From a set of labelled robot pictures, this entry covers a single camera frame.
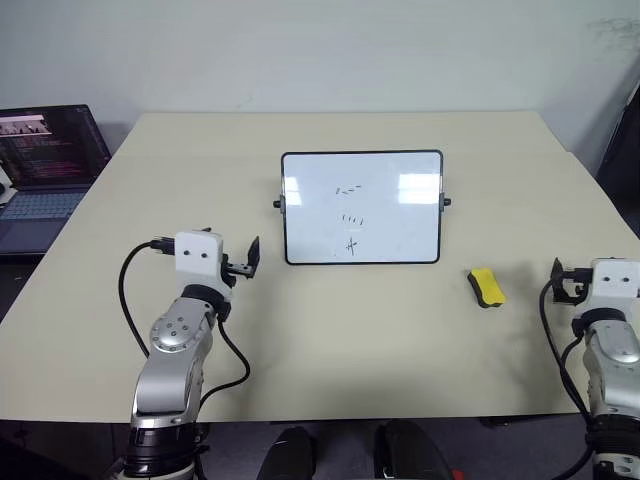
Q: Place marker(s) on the yellow and black eraser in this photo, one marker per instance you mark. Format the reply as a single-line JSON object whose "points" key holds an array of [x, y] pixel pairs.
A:
{"points": [[487, 287]]}

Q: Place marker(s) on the open dark laptop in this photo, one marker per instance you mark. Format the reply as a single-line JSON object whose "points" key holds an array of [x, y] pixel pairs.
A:
{"points": [[45, 165]]}

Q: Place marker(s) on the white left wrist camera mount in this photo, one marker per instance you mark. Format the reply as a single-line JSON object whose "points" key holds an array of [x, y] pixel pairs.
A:
{"points": [[198, 260]]}

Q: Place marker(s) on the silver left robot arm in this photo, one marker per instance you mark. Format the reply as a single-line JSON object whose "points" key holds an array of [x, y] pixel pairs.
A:
{"points": [[172, 345]]}

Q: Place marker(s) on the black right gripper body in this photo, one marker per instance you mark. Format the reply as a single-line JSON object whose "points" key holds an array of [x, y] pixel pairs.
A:
{"points": [[577, 287]]}

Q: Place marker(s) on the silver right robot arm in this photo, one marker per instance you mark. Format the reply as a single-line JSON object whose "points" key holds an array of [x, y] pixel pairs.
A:
{"points": [[612, 360]]}

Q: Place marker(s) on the dark rounded shape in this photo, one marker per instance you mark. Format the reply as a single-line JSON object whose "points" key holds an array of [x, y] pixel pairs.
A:
{"points": [[407, 452], [290, 455]]}

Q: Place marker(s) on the small red object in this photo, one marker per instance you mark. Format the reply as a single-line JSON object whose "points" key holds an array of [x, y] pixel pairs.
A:
{"points": [[458, 475]]}

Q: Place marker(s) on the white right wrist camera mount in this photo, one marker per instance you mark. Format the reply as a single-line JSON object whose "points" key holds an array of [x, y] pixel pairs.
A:
{"points": [[614, 285]]}

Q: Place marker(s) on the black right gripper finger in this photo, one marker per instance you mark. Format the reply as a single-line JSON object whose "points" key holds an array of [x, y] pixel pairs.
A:
{"points": [[557, 280]]}

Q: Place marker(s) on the black-framed tabletop whiteboard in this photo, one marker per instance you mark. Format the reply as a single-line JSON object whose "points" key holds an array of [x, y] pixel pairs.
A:
{"points": [[360, 210]]}

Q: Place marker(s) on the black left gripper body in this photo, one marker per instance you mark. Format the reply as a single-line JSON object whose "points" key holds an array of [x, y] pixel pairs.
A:
{"points": [[235, 270]]}

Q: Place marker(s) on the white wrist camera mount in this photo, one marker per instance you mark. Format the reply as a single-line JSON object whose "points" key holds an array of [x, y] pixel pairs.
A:
{"points": [[614, 285], [198, 260]]}

